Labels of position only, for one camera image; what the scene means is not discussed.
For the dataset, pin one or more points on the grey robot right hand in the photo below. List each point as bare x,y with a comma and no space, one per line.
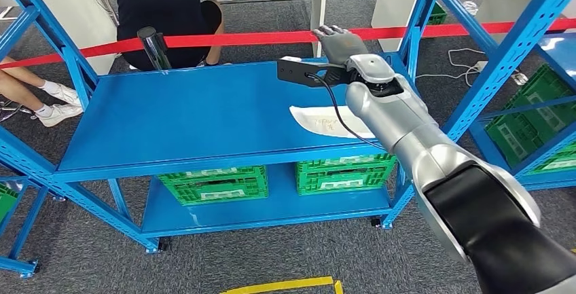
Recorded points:
342,44

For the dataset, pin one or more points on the white curved plastic part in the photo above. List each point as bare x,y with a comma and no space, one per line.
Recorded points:
315,123

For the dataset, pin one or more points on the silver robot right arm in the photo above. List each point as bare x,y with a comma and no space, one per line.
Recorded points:
405,121

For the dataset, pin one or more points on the red barrier tape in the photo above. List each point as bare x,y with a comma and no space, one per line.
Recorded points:
247,39

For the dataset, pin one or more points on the white power strip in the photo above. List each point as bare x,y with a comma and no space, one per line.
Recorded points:
482,64

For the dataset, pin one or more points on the seated person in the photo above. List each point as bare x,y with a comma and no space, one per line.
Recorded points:
54,112

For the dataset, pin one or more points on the chrome stool base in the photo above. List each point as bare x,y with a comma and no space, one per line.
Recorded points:
13,108

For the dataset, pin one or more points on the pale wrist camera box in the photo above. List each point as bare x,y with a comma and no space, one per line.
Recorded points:
290,59

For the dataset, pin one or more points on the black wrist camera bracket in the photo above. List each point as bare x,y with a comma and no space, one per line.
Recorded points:
292,74

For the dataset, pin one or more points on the chrome barrier post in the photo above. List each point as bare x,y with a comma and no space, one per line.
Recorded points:
155,51

